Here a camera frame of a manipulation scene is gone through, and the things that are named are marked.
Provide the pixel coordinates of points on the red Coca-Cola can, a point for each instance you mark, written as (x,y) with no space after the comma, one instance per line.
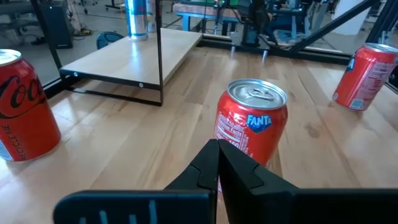
(25,118)

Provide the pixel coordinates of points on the blue round stool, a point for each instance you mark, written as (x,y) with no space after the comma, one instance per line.
(107,39)

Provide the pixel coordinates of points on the blue and silver slim can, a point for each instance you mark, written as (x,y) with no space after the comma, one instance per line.
(136,21)

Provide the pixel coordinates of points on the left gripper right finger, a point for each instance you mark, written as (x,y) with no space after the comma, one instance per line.
(245,186)

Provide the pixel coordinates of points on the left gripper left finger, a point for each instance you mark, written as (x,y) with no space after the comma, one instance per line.
(199,177)

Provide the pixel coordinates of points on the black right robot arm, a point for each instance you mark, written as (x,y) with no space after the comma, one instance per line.
(252,18)

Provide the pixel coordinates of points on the black aluminium rig frame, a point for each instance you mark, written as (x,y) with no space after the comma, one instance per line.
(311,54)

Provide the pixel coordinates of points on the wooden shelf with black frame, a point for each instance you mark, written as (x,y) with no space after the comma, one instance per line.
(130,62)

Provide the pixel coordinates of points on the red Fanta can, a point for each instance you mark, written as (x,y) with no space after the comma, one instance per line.
(363,81)
(248,124)

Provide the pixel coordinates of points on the blue upholstered chair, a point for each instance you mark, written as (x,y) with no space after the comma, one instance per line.
(280,23)

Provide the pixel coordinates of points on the black computer tower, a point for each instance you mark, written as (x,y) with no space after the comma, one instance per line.
(57,25)

